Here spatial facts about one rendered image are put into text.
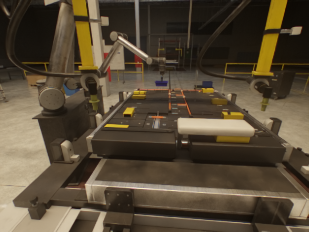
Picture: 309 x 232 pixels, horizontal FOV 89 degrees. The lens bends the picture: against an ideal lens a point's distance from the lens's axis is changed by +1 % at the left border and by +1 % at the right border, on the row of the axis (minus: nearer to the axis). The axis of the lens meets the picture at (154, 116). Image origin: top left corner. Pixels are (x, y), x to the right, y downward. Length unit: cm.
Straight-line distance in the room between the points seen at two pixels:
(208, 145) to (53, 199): 76
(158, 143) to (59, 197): 52
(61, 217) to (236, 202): 74
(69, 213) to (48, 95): 102
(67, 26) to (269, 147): 165
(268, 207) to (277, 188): 10
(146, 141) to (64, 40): 119
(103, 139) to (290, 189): 84
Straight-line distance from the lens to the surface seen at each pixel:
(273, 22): 102
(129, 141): 80
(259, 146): 89
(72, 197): 91
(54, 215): 93
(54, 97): 162
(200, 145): 79
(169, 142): 78
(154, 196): 73
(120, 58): 921
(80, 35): 81
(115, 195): 73
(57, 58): 165
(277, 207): 82
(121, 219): 77
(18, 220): 100
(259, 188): 83
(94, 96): 68
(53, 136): 204
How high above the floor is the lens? 150
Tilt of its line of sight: 21 degrees down
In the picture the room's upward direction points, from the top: straight up
